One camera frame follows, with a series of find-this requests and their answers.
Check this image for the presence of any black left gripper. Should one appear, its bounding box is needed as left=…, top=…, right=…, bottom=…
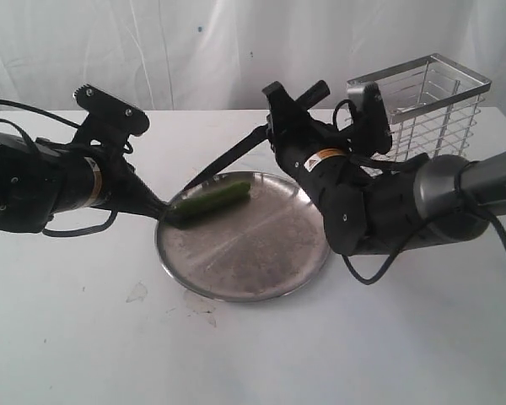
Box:
left=93, top=155, right=192, bottom=230

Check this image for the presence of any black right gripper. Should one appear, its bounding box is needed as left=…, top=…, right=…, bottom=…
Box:
left=262, top=82, right=347, bottom=169

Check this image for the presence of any black handled knife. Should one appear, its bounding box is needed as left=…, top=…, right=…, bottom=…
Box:
left=182, top=80, right=330, bottom=191

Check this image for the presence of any green cucumber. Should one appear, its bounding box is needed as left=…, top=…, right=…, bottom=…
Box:
left=169, top=181, right=251, bottom=219

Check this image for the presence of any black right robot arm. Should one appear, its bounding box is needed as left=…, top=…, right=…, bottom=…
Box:
left=264, top=82, right=506, bottom=257

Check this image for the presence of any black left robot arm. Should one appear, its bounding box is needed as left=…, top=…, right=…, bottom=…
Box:
left=0, top=132, right=172, bottom=238

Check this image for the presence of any round stainless steel plate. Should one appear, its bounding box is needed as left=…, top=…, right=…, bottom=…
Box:
left=155, top=171, right=331, bottom=303

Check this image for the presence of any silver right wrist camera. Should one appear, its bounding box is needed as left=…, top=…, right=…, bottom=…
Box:
left=347, top=82, right=392, bottom=157

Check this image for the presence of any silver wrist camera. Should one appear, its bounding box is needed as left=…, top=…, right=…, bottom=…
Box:
left=347, top=82, right=392, bottom=157
left=73, top=84, right=150, bottom=137

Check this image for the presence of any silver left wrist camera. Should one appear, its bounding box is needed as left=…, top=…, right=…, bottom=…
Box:
left=73, top=84, right=150, bottom=137

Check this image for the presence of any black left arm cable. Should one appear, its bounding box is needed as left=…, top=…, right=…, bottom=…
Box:
left=0, top=98, right=132, bottom=237

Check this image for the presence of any chrome wire utensil holder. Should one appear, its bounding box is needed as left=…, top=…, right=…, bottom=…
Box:
left=347, top=53, right=492, bottom=161

